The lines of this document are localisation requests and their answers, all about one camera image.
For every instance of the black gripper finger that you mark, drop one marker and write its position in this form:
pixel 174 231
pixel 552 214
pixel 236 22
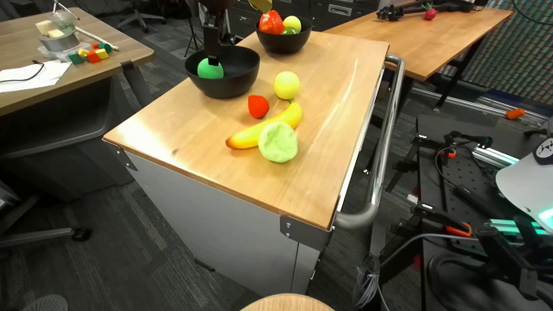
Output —
pixel 215 60

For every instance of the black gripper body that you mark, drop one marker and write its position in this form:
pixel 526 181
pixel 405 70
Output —
pixel 215 25

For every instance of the green toy ball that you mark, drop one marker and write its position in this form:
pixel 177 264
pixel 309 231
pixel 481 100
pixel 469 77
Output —
pixel 210 72

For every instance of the red orange toy pepper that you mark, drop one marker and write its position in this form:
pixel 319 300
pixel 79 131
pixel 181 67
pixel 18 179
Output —
pixel 271 24

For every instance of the red toy strawberry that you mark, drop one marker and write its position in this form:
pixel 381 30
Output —
pixel 259 106

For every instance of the yellow green toy apple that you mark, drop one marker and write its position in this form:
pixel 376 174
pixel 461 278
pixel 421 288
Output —
pixel 293 25

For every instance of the yellow toy lemon ball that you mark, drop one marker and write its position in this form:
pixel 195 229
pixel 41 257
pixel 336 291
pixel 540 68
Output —
pixel 286 86

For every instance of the light green bumpy fruit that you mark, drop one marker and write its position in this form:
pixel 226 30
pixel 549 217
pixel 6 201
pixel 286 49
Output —
pixel 279 143

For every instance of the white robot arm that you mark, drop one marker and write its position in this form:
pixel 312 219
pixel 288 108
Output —
pixel 526 184

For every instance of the black bowl with banana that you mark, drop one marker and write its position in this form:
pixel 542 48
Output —
pixel 239 74

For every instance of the black bowl with pepper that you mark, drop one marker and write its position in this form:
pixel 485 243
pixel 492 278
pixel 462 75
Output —
pixel 284 44

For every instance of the colourful toy blocks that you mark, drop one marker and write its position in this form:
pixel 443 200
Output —
pixel 91 53

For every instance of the white stick on desk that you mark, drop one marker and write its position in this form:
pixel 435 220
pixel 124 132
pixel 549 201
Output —
pixel 86 25

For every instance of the clear plastic container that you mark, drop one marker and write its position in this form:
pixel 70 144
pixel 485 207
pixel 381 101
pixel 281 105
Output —
pixel 58 34

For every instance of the wooden office desk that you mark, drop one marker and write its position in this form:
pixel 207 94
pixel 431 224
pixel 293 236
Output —
pixel 55 113

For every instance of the white paper sheets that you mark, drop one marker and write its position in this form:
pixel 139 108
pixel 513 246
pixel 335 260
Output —
pixel 32 77

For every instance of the round wooden stool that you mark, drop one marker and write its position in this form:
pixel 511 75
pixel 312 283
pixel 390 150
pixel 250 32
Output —
pixel 288 303

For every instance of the silver cart handle bar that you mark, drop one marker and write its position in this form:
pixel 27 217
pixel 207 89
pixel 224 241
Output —
pixel 378 174

